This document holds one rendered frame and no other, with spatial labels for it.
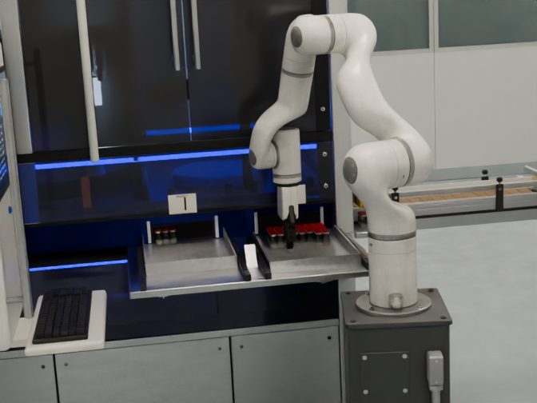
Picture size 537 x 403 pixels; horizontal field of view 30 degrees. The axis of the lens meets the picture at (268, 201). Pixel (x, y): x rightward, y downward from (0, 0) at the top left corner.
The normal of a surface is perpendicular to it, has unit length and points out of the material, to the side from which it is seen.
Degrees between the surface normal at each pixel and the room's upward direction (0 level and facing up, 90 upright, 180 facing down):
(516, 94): 90
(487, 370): 0
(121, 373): 90
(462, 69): 90
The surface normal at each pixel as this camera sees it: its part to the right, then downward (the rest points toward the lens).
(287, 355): 0.15, 0.21
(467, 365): -0.05, -0.97
